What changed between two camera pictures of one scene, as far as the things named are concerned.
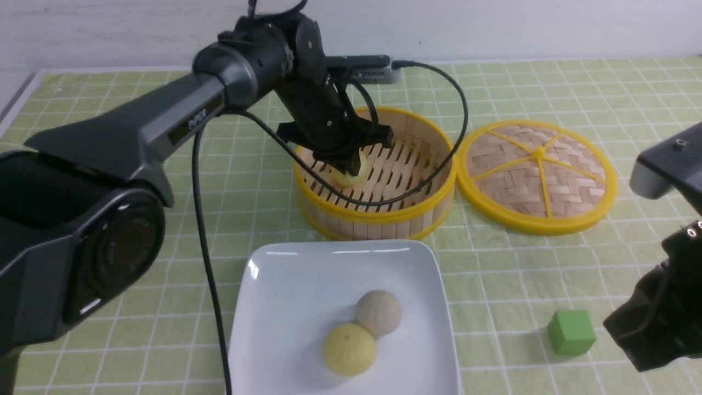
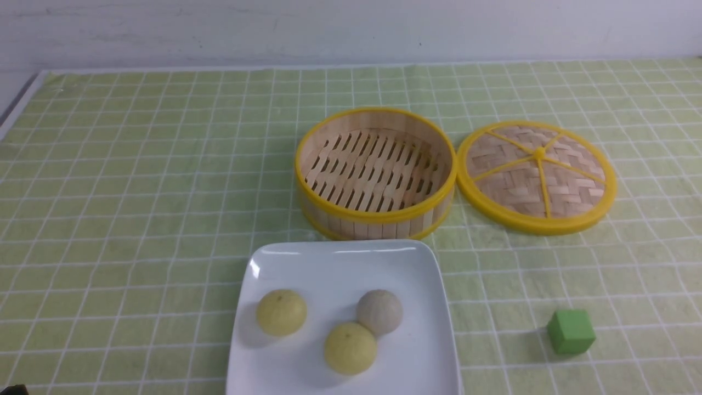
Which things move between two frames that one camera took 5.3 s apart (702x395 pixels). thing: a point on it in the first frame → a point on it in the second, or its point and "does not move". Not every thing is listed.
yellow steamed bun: [344, 179] → [281, 312]
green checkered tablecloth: [526, 310] does not move
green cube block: [571, 332] does not move
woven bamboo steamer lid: [537, 176] does not move
